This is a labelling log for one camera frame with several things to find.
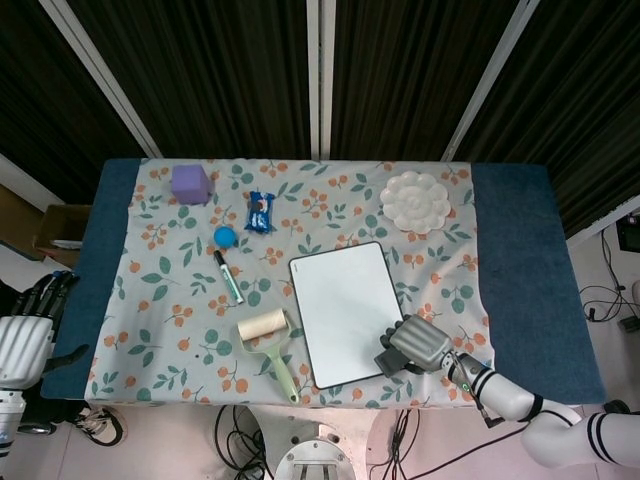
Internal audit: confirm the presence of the floral tablecloth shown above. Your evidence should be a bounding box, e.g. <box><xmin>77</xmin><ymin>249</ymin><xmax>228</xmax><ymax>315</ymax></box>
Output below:
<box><xmin>84</xmin><ymin>157</ymin><xmax>496</xmax><ymax>409</ymax></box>

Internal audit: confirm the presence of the black curtain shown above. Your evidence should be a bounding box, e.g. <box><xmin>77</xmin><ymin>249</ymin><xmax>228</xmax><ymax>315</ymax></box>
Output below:
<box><xmin>0</xmin><ymin>0</ymin><xmax>640</xmax><ymax>241</ymax></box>

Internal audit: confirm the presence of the green capped marker pen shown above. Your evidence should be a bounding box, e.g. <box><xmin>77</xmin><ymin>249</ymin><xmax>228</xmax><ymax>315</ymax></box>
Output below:
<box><xmin>213</xmin><ymin>249</ymin><xmax>246</xmax><ymax>306</ymax></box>

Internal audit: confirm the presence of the black floor cable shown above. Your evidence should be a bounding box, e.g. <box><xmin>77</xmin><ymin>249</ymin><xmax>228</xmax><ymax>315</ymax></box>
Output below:
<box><xmin>214</xmin><ymin>403</ymin><xmax>277</xmax><ymax>480</ymax></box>
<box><xmin>579</xmin><ymin>232</ymin><xmax>640</xmax><ymax>326</ymax></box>

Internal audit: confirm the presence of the cardboard box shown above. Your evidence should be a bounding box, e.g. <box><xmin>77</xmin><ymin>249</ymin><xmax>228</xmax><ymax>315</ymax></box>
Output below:
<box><xmin>32</xmin><ymin>203</ymin><xmax>92</xmax><ymax>262</ymax></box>

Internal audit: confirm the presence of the grey whiteboard eraser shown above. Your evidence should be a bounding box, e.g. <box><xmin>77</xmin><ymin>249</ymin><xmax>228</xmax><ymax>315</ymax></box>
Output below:
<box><xmin>374</xmin><ymin>348</ymin><xmax>416</xmax><ymax>378</ymax></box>

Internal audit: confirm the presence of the blue cookie packet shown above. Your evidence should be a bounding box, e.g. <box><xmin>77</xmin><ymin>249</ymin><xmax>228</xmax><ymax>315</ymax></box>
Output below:
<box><xmin>243</xmin><ymin>190</ymin><xmax>277</xmax><ymax>234</ymax></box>

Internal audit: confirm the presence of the blue felt table cover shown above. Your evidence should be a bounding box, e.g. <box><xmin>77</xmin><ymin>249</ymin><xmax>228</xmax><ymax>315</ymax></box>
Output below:
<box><xmin>39</xmin><ymin>158</ymin><xmax>606</xmax><ymax>404</ymax></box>

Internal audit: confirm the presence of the white flower paint palette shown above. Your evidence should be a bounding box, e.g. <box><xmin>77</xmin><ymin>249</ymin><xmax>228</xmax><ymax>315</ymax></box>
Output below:
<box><xmin>379</xmin><ymin>169</ymin><xmax>450</xmax><ymax>233</ymax></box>

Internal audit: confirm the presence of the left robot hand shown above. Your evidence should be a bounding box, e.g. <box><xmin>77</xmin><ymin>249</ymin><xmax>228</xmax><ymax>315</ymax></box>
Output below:
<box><xmin>0</xmin><ymin>269</ymin><xmax>91</xmax><ymax>389</ymax></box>

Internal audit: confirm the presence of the white whiteboard black frame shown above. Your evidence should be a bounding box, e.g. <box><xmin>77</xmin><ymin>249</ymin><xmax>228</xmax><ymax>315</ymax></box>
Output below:
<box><xmin>288</xmin><ymin>241</ymin><xmax>406</xmax><ymax>390</ymax></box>

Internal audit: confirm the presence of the white frame post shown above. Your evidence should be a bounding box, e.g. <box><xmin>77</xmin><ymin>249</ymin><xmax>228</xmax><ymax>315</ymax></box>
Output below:
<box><xmin>439</xmin><ymin>0</ymin><xmax>542</xmax><ymax>162</ymax></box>
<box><xmin>305</xmin><ymin>0</ymin><xmax>337</xmax><ymax>160</ymax></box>
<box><xmin>42</xmin><ymin>0</ymin><xmax>162</xmax><ymax>159</ymax></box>

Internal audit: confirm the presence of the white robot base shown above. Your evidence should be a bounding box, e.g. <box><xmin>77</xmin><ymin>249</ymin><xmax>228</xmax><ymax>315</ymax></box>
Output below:
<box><xmin>272</xmin><ymin>422</ymin><xmax>359</xmax><ymax>480</ymax></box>

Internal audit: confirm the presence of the purple foam cube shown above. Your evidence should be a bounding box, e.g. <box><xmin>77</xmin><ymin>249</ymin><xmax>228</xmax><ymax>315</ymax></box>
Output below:
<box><xmin>170</xmin><ymin>164</ymin><xmax>217</xmax><ymax>206</ymax></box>

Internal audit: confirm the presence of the green lint roller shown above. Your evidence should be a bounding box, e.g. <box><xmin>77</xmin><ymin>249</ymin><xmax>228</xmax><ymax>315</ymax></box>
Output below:
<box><xmin>235</xmin><ymin>307</ymin><xmax>302</xmax><ymax>405</ymax></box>

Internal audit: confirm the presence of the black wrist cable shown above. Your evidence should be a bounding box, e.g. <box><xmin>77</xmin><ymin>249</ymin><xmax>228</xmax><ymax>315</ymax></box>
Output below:
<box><xmin>449</xmin><ymin>352</ymin><xmax>546</xmax><ymax>429</ymax></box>

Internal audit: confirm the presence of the white black sneaker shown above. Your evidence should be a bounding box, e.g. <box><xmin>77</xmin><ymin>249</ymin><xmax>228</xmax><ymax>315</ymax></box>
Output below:
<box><xmin>73</xmin><ymin>404</ymin><xmax>129</xmax><ymax>446</ymax></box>

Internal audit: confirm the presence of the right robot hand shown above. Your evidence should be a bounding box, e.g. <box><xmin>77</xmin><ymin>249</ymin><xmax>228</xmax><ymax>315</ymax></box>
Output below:
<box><xmin>378</xmin><ymin>314</ymin><xmax>454</xmax><ymax>376</ymax></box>

